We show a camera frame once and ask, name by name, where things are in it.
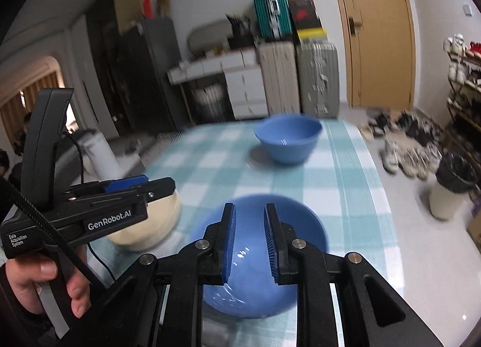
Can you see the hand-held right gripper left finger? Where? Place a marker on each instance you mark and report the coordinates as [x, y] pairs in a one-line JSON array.
[[229, 242]]

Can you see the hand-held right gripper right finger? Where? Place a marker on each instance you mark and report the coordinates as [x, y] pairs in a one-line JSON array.
[[270, 242]]

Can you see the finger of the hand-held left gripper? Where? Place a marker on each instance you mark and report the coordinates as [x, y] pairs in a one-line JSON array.
[[158, 189], [126, 183]]

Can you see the blue plastic bowl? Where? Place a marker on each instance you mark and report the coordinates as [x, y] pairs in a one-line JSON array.
[[300, 227], [289, 133]]

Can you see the person's left hand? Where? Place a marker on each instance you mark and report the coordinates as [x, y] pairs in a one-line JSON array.
[[32, 275]]

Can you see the white kettle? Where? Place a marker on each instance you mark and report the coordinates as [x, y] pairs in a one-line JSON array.
[[101, 155]]

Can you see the brown curtain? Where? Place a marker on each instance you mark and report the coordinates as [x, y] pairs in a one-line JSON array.
[[41, 95]]

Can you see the teal checkered tablecloth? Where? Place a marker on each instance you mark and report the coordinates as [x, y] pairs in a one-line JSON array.
[[338, 189]]

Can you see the woven laundry basket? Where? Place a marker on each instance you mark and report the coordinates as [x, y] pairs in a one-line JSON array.
[[208, 104]]

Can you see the dark grey refrigerator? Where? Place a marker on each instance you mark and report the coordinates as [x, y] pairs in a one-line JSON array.
[[154, 80]]

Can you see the dark tall cabinet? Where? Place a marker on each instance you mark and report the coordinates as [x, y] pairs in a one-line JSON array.
[[105, 50]]

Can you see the white desk with drawers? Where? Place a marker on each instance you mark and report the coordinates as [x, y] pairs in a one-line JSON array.
[[244, 84]]

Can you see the oval framed mirror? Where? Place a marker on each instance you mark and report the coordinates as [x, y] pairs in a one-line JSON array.
[[206, 37]]

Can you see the beige hard suitcase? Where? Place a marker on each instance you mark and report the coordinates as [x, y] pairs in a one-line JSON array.
[[278, 80]]

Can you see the pile of loose shoes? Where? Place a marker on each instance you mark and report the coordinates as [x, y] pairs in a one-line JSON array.
[[406, 151]]

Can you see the silver hard suitcase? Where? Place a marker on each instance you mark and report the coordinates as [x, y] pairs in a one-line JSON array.
[[317, 80]]

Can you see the black bag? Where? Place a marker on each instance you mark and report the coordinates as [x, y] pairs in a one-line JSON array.
[[238, 33]]

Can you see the flat cardboard piece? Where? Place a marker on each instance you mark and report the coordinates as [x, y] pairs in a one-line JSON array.
[[162, 5]]

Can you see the white trash bin black liner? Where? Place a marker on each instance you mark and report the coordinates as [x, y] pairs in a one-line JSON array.
[[449, 193]]

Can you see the cardboard box with cat print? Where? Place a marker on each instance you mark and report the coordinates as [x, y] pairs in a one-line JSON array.
[[475, 230]]

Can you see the yellow black shoe box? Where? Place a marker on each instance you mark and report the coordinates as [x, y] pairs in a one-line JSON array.
[[311, 34]]

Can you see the teal hard suitcase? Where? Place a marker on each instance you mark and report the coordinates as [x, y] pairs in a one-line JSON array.
[[270, 9]]

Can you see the tan wooden door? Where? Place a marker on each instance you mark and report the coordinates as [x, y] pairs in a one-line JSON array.
[[375, 50]]

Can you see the wooden shoe rack with shoes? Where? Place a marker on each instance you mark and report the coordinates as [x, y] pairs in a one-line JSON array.
[[460, 58]]

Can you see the white light switch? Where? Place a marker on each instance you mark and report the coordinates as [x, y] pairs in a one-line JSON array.
[[467, 10]]

